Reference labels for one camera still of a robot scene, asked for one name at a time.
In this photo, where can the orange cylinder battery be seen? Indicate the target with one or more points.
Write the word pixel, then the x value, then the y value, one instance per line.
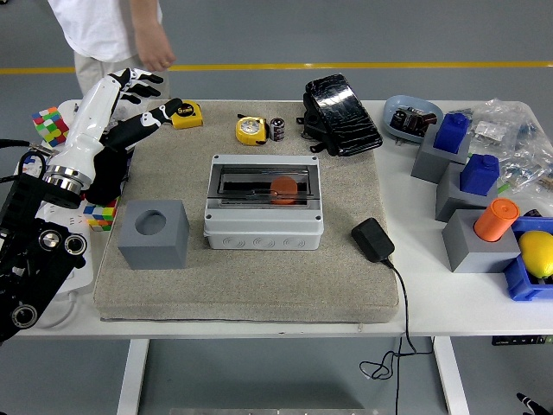
pixel 494 220
pixel 284 190

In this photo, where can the grey junction box clear lid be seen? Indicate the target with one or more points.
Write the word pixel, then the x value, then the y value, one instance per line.
pixel 263 229

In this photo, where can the beige mat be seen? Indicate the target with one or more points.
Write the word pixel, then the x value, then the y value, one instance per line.
pixel 259 285

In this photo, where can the black table control panel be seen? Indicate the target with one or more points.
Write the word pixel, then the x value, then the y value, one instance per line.
pixel 518 340

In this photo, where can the small clear bag white parts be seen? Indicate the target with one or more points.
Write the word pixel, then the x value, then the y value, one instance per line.
pixel 488 131

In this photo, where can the light blue bowl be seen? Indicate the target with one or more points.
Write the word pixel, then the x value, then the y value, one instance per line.
pixel 404 103

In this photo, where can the grey block holder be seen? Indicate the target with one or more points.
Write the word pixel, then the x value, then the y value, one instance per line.
pixel 427 166
pixel 451 203
pixel 153 253
pixel 468 255

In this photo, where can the blue plastic bin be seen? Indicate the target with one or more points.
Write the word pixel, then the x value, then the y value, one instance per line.
pixel 520 281

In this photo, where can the clear bags of small parts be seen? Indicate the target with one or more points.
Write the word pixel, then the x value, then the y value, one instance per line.
pixel 525 151

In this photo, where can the black foot pedal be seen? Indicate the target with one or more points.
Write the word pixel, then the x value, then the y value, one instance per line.
pixel 341 114

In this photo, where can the large colourful puzzle cube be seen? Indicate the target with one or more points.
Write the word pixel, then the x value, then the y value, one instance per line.
pixel 49 126

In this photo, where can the small colourful puzzle cube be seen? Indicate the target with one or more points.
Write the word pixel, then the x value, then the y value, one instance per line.
pixel 101 215

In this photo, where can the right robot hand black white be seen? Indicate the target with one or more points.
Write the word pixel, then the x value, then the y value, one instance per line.
pixel 538 406

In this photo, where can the yellow lemon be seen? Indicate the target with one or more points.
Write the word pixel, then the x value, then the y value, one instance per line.
pixel 536 253

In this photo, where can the yellow tape measure white face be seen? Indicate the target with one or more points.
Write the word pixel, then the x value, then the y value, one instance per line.
pixel 250 129

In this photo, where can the person's left forearm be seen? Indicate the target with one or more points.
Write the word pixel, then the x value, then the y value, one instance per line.
pixel 144 15

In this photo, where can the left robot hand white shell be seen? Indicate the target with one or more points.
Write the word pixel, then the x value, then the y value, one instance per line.
pixel 88 125

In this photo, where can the dark electronic component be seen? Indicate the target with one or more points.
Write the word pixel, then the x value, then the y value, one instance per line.
pixel 410 120

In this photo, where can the white table leg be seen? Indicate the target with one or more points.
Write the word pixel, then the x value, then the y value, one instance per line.
pixel 131 376
pixel 451 376

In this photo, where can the blue battery block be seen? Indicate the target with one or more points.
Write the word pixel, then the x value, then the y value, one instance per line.
pixel 478 175
pixel 451 133

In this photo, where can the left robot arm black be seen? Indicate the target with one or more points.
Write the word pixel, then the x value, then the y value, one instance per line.
pixel 26 259

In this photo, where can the small black red battery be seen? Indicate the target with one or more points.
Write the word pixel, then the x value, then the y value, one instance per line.
pixel 278 129

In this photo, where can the person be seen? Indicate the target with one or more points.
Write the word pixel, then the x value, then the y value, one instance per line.
pixel 95 26

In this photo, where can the black power adapter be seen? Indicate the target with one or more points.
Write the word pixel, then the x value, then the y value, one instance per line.
pixel 372 238

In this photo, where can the person's left hand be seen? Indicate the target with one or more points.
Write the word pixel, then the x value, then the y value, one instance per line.
pixel 156 52

